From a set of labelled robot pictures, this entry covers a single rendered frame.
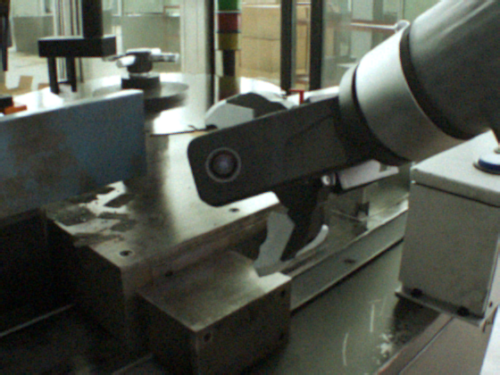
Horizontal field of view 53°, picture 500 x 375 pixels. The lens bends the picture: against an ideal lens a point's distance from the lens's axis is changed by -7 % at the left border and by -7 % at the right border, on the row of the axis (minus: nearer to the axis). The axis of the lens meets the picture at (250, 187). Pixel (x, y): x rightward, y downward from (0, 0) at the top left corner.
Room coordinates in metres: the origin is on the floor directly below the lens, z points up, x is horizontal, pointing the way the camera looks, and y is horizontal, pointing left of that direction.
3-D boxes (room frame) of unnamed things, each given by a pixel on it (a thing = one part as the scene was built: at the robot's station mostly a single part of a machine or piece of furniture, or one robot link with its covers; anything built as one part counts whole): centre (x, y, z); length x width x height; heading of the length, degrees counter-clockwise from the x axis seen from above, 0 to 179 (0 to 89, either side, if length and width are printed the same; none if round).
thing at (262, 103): (0.40, -0.01, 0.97); 0.09 x 0.02 x 0.05; 35
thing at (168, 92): (0.59, 0.12, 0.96); 0.11 x 0.11 x 0.03
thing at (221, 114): (0.45, 0.00, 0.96); 0.09 x 0.06 x 0.03; 35
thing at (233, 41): (0.88, 0.04, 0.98); 0.05 x 0.04 x 0.03; 46
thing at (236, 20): (0.88, 0.04, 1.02); 0.05 x 0.04 x 0.03; 46
